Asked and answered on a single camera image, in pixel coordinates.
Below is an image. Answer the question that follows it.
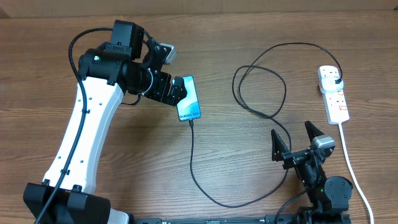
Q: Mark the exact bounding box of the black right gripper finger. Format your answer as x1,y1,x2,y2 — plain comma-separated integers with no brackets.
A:
305,121,325,143
271,129,290,161

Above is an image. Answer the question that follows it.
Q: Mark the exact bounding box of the blue Galaxy smartphone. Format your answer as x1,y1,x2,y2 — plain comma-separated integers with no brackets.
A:
177,76,201,121

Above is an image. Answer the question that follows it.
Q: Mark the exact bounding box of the black USB charging cable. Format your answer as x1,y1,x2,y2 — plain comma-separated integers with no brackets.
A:
188,42,344,208

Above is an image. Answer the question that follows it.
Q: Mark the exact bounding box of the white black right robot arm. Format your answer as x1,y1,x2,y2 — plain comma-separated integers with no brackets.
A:
266,121,353,223

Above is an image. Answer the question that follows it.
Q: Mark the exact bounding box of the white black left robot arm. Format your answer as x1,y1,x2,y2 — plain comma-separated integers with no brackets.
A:
23,20,193,223

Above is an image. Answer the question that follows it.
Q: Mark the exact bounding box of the white charger plug adapter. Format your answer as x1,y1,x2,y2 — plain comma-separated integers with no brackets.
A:
319,77,344,94

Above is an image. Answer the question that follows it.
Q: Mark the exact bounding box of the white power strip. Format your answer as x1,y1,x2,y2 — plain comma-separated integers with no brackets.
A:
318,65,349,124

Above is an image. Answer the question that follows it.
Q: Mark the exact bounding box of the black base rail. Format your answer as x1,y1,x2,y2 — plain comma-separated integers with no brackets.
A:
118,213,352,224

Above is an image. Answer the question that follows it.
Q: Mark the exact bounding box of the white power strip cord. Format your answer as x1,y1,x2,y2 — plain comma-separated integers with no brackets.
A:
337,122,374,224

